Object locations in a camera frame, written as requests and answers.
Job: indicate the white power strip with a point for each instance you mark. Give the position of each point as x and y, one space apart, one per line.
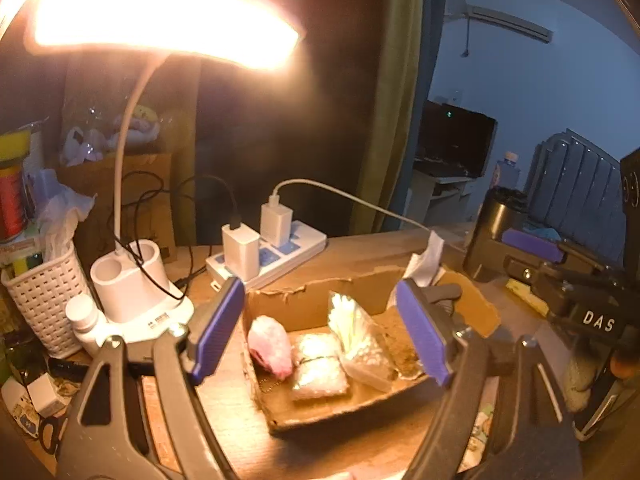
300 247

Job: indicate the white plastic bag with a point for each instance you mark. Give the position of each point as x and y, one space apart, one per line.
60 220

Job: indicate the clear water bottle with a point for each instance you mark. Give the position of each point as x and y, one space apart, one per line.
507 172

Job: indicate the white desk lamp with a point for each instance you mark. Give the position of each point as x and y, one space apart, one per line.
165 25

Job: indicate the pink yellow plush toy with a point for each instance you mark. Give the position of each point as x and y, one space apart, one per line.
140 122

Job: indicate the bag of cotton swabs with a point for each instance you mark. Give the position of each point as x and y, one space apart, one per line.
357 340

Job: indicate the teal curtain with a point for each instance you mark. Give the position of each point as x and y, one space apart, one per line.
432 35

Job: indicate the white woven basket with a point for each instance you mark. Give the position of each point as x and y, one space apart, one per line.
42 295

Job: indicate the black monitor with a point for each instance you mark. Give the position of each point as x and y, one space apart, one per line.
455 135

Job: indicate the red can yellow lid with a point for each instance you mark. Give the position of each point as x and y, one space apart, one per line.
12 195

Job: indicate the black scissors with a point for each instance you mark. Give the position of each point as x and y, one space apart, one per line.
47 430

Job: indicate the white plush toy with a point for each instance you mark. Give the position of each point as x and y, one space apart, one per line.
80 145

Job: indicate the white charger plug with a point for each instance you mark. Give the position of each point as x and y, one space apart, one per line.
240 255
276 222

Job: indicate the brown cardboard carton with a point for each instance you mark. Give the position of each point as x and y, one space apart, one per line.
90 180

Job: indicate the white soft packet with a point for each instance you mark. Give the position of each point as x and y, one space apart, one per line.
317 370

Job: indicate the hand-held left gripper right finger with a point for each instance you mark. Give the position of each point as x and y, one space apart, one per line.
420 335

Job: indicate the yellow curtain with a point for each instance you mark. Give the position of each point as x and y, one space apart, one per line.
395 110

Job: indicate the blue blanket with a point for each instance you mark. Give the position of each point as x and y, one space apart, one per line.
545 234

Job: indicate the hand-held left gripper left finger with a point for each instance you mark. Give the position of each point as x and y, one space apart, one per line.
217 330

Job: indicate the steel tumbler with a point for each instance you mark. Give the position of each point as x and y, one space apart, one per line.
487 230

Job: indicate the small white box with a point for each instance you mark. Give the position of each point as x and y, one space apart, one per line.
42 395

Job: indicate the dark window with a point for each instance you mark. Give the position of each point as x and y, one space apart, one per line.
300 135

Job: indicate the white pill bottle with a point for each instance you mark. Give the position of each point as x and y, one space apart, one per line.
85 317

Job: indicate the grey padded headboard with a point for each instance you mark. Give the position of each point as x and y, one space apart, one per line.
575 185

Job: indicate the white cloth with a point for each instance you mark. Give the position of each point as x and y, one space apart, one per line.
427 260

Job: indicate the cardboard box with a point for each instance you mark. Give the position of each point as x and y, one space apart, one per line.
350 410

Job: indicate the black rectangular device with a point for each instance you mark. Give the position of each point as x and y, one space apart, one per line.
65 367

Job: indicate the white cabinet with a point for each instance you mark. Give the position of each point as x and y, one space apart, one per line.
445 200

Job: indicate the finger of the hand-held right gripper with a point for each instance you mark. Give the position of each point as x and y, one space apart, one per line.
527 272
532 246

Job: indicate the white air conditioner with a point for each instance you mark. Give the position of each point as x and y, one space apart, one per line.
500 15

